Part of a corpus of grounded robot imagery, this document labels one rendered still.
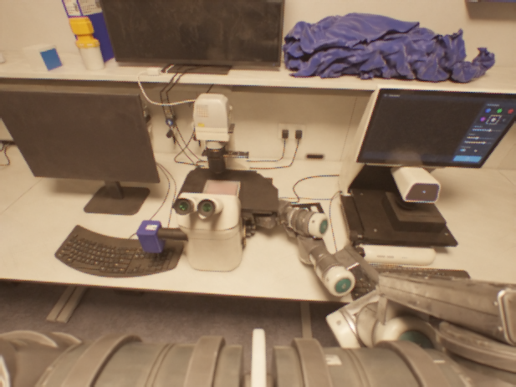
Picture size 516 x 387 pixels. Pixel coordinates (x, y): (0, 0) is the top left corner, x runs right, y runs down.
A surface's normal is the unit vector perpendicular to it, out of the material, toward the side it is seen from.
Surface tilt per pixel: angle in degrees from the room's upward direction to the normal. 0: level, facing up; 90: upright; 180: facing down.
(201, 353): 32
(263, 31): 86
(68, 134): 86
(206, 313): 0
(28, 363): 49
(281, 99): 90
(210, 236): 90
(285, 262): 0
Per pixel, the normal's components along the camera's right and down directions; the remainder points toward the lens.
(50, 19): -0.06, 0.64
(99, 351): 0.02, -0.99
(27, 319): 0.01, -0.77
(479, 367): -0.95, -0.10
